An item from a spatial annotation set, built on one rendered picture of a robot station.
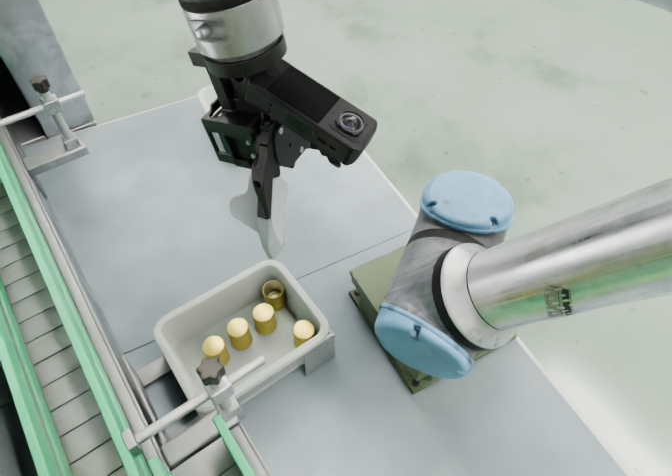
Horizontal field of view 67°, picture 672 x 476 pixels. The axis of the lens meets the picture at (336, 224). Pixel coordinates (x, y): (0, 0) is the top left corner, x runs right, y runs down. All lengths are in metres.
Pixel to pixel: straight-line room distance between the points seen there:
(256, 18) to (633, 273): 0.35
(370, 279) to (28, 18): 0.83
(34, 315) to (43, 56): 0.59
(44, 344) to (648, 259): 0.72
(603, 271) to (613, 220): 0.04
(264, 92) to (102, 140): 0.87
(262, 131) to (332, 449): 0.50
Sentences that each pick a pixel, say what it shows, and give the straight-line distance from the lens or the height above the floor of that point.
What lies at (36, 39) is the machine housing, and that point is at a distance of 1.24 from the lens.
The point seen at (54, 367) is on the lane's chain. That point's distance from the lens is 0.80.
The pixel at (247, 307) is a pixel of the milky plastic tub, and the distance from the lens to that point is 0.89.
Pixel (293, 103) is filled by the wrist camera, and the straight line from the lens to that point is 0.44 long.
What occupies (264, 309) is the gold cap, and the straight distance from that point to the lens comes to 0.83.
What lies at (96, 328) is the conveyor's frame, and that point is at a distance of 0.81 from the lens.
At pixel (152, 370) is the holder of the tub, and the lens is 0.89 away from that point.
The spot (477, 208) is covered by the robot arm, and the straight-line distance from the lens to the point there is 0.64.
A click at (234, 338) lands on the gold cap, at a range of 0.82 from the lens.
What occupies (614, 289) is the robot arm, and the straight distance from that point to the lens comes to 0.47.
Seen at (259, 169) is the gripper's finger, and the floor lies 1.20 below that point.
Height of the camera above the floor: 1.53
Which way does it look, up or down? 51 degrees down
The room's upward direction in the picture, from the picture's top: straight up
